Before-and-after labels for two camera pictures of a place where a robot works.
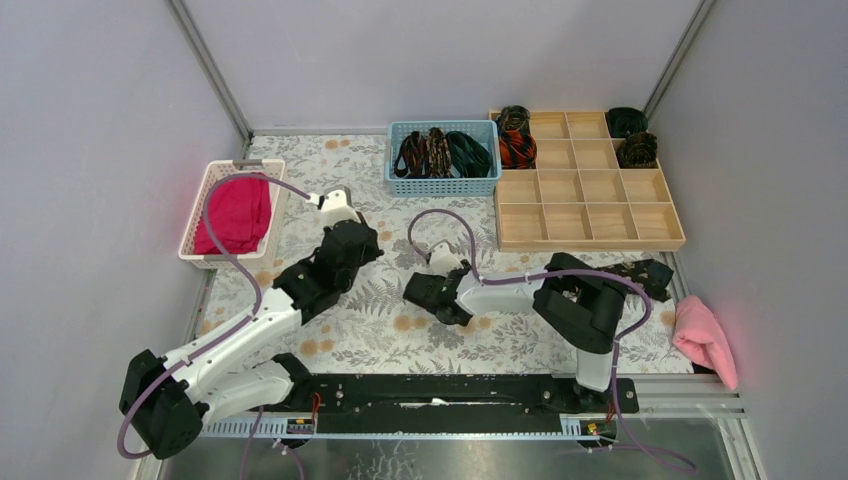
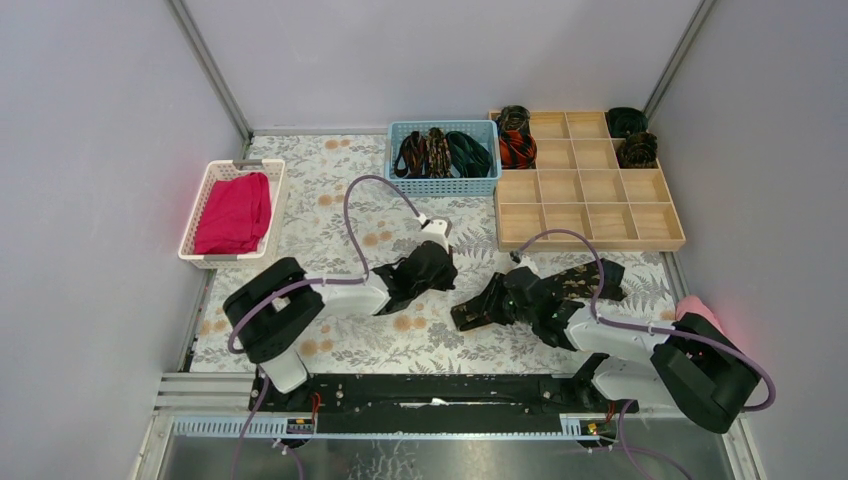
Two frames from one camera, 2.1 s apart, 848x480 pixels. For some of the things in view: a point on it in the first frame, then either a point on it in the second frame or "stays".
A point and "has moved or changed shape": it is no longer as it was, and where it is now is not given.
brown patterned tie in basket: x=437 y=155 stays
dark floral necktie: x=651 y=275 has moved or changed shape
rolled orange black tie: x=518 y=150 stays
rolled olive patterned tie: x=638 y=150 stays
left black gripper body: x=357 y=240 -> x=432 y=266
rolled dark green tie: x=626 y=121 stays
